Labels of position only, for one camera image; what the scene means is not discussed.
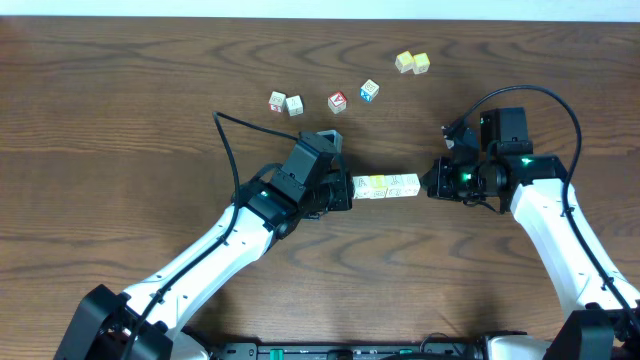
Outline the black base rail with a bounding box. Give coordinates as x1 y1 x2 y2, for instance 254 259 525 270
211 338 485 360

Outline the white letter block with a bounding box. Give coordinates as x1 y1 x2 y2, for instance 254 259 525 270
285 95 304 116

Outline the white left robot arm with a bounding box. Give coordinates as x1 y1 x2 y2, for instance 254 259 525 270
55 164 353 359

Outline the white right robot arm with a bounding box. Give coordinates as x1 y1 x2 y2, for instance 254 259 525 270
421 155 639 359

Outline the plain wooden block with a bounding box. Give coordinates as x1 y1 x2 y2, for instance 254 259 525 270
401 173 421 197

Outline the pale yellow block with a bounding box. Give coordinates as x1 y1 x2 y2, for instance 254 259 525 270
395 51 414 73

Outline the red A block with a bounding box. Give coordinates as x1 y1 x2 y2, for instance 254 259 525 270
328 91 348 114

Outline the blue edged block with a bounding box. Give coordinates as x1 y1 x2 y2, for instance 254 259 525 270
360 79 380 102

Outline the yellow number wooden block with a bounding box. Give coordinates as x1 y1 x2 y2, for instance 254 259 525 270
369 175 388 199

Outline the soccer ball wooden block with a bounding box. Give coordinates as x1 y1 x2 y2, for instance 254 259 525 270
352 176 372 199

